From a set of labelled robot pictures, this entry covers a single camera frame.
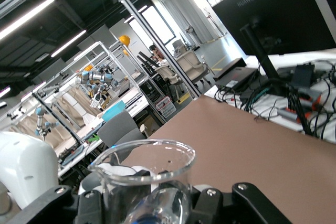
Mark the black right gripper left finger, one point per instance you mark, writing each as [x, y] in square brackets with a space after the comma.
[52, 208]

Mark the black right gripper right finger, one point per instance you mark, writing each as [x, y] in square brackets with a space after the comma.
[210, 208]

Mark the clear glass measuring beaker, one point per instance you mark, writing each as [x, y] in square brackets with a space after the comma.
[157, 200]

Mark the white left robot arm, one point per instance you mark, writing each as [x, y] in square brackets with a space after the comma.
[26, 161]

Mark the silver blue background robot arm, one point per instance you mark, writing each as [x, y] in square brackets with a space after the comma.
[39, 121]
[97, 79]

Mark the grey office chair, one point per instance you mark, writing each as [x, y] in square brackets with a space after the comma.
[118, 129]

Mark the white plastic basket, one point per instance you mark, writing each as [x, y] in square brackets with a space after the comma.
[166, 108]

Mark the teal box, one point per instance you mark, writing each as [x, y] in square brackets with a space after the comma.
[113, 110]

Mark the black flat electronics box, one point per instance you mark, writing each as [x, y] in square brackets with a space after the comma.
[236, 74]

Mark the beige office chair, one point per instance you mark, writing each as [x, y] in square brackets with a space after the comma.
[169, 75]
[193, 65]

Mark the yellow hard hat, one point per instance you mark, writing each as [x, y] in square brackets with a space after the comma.
[125, 40]
[126, 52]
[89, 67]

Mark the black power adapter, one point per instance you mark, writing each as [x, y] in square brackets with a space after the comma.
[303, 74]

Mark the seated background person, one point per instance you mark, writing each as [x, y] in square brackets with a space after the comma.
[157, 53]

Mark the long ceiling light tube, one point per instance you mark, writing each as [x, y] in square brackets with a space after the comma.
[68, 43]
[26, 18]

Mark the black Huawei monitor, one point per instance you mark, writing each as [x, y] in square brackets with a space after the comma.
[275, 11]

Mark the white metal workbench frame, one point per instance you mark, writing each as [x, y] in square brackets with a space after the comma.
[109, 51]

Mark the aluminium cell frame post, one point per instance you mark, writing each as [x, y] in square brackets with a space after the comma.
[147, 27]

